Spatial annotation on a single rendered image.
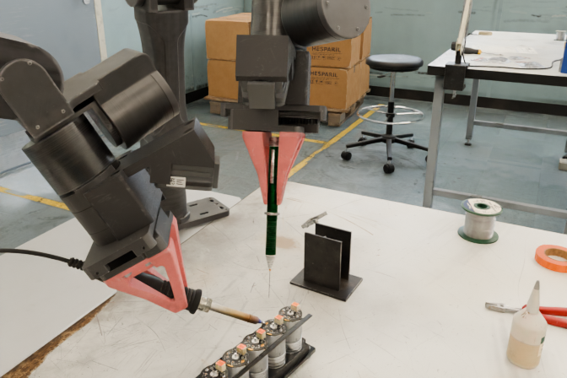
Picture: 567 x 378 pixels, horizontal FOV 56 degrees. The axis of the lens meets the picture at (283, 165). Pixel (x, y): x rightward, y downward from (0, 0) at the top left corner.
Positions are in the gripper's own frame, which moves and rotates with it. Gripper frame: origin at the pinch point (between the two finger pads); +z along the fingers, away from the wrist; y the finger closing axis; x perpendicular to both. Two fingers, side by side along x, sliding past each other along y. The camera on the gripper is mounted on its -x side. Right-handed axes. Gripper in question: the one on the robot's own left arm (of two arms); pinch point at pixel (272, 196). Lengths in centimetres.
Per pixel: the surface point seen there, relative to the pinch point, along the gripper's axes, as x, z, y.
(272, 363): -1.1, 16.8, 0.7
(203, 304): -3.7, 10.4, -5.9
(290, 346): 1.1, 15.8, 2.3
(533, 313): 3.7, 11.3, 27.4
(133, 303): 10.9, 15.7, -18.7
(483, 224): 30.5, 5.9, 28.8
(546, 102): 400, -45, 171
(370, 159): 285, 3, 26
